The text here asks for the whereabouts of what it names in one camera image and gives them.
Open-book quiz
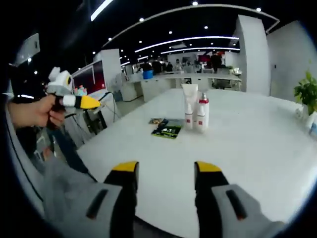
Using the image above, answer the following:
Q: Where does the green black skincare sachet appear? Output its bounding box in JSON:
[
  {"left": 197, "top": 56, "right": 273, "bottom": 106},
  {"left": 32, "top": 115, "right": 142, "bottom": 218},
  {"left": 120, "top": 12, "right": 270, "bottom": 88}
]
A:
[{"left": 151, "top": 124, "right": 183, "bottom": 140}]

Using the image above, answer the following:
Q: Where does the ceiling air conditioner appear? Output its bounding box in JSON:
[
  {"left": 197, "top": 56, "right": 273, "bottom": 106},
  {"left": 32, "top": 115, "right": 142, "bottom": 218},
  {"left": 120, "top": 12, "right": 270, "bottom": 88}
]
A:
[{"left": 18, "top": 33, "right": 41, "bottom": 60}]

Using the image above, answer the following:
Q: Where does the pastel toy figure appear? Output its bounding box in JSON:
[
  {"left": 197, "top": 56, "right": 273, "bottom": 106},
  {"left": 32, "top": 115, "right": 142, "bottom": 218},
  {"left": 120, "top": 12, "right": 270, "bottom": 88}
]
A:
[{"left": 74, "top": 84, "right": 88, "bottom": 97}]

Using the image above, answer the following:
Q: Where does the person's left hand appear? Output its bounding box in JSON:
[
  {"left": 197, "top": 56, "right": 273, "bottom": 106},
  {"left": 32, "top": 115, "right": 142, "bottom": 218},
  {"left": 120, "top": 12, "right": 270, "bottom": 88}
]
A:
[{"left": 36, "top": 94, "right": 66, "bottom": 129}]

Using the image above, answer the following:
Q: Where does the long ceiling light strip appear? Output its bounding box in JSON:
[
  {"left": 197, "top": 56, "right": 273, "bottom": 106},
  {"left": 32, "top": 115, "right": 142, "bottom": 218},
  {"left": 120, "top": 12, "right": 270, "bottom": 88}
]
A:
[{"left": 90, "top": 0, "right": 115, "bottom": 22}]

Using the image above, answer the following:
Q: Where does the dark printed skincare sachet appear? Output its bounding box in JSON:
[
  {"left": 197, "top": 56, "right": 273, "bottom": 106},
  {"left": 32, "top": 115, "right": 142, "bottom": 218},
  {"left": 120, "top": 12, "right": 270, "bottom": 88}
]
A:
[{"left": 158, "top": 118, "right": 186, "bottom": 128}]

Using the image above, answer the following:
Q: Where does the large white skincare tube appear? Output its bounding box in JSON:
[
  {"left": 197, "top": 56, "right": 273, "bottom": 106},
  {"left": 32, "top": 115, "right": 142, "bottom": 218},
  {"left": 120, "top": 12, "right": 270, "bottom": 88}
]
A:
[{"left": 181, "top": 83, "right": 199, "bottom": 130}]

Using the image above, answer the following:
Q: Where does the white standing desk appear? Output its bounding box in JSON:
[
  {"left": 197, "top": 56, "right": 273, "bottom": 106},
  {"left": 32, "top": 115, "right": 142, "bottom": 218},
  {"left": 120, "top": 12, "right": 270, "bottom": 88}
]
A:
[{"left": 63, "top": 90, "right": 117, "bottom": 145}]

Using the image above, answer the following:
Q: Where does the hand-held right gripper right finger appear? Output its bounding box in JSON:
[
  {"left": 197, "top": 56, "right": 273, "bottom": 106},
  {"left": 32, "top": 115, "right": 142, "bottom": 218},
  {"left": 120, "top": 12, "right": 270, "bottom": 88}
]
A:
[{"left": 194, "top": 161, "right": 285, "bottom": 238}]

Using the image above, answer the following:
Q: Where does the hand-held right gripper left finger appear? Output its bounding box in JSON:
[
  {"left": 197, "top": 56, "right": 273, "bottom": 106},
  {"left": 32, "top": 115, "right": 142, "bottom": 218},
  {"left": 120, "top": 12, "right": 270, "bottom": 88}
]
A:
[{"left": 79, "top": 161, "right": 139, "bottom": 238}]

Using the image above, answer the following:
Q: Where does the white blue package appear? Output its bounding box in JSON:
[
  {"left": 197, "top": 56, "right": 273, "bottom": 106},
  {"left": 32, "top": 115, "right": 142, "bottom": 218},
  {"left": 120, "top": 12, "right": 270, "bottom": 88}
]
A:
[{"left": 306, "top": 116, "right": 317, "bottom": 138}]

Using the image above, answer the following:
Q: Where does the person's grey clothing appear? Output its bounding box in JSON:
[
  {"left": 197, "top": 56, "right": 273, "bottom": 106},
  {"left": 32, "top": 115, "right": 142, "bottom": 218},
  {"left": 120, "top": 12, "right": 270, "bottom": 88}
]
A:
[{"left": 43, "top": 153, "right": 105, "bottom": 224}]

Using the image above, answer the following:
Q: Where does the red screen computer monitor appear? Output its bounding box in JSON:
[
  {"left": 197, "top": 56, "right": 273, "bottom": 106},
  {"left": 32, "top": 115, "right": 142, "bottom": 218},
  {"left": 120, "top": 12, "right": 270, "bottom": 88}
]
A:
[{"left": 71, "top": 60, "right": 108, "bottom": 97}]

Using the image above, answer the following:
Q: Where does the white red-collar pump skincare bottle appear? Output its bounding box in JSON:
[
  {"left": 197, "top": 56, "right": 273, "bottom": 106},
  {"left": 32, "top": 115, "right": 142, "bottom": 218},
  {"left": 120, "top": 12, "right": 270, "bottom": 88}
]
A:
[{"left": 195, "top": 92, "right": 211, "bottom": 133}]

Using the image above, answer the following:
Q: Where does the hanging desk cable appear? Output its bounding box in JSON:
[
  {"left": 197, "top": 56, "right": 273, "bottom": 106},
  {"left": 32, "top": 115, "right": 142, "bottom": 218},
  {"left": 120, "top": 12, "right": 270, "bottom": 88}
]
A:
[{"left": 99, "top": 91, "right": 120, "bottom": 120}]

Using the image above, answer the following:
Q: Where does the person's white shirt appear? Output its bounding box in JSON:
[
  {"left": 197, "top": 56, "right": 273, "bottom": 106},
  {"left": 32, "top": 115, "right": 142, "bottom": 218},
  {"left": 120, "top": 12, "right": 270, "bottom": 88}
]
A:
[{"left": 6, "top": 109, "right": 47, "bottom": 214}]

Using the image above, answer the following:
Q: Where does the potted green plant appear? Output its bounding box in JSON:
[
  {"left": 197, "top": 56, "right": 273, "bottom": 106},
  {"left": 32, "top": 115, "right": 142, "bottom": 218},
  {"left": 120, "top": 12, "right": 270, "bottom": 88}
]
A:
[{"left": 294, "top": 70, "right": 317, "bottom": 116}]

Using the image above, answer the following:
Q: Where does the group of distant people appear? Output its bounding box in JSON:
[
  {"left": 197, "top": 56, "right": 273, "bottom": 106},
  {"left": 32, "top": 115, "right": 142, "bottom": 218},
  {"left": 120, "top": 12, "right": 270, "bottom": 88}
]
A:
[{"left": 137, "top": 58, "right": 191, "bottom": 75}]

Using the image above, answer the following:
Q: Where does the long white counter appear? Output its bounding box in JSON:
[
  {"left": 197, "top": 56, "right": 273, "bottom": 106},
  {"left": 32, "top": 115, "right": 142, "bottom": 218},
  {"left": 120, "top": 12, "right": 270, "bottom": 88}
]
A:
[{"left": 121, "top": 72, "right": 243, "bottom": 103}]

